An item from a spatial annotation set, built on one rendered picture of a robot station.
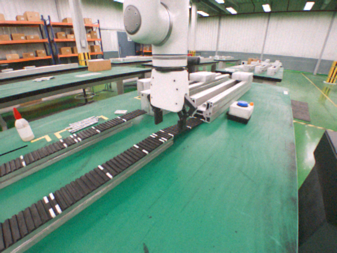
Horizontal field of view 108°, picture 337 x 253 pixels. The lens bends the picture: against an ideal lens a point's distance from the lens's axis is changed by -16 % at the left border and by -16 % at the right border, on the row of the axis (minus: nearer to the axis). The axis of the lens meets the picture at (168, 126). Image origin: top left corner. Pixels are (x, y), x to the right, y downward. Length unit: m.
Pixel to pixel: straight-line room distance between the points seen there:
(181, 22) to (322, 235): 0.52
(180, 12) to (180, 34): 0.04
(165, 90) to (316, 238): 0.47
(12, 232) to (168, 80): 0.39
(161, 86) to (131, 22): 0.15
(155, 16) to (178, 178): 0.32
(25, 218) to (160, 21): 0.39
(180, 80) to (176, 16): 0.13
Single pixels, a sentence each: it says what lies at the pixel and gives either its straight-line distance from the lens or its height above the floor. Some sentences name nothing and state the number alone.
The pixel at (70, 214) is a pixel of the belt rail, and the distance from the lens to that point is 0.32.
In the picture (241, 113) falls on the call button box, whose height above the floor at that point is 0.82.
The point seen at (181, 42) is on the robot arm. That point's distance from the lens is 0.35.
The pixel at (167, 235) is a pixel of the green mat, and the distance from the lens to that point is 0.27.
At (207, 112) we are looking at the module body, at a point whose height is 0.82.
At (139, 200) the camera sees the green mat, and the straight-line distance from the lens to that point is 0.31.
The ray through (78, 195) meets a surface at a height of 0.81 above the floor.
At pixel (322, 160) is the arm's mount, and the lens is 0.50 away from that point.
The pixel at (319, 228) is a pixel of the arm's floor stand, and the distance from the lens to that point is 0.44.
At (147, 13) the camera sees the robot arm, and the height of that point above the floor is 1.09.
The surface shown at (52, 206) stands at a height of 0.81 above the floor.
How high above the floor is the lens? 1.03
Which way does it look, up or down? 28 degrees down
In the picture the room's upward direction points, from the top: straight up
